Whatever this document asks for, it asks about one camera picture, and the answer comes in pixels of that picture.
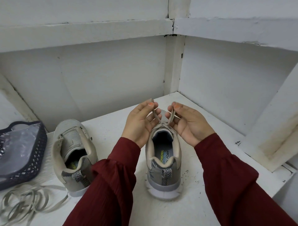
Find grey shoelace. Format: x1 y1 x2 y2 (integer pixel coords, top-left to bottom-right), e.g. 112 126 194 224
0 183 70 226
150 98 178 130

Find clear plastic bag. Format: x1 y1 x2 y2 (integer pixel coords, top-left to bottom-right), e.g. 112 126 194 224
0 125 43 177

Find person's left forearm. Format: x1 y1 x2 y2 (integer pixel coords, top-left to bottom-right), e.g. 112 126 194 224
63 137 141 226

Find person's left hand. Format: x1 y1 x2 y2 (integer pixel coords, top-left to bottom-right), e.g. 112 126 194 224
121 100 163 149

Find grey mesh shoe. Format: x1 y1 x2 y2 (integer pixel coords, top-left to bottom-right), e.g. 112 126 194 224
145 121 183 201
52 119 98 197

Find dark plastic lattice basket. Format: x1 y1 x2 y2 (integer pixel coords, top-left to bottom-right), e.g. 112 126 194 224
0 121 48 191

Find person's right forearm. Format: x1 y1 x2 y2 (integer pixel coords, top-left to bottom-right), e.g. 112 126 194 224
194 133 298 226

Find person's right hand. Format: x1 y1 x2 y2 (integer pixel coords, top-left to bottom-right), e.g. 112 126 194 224
165 102 216 148

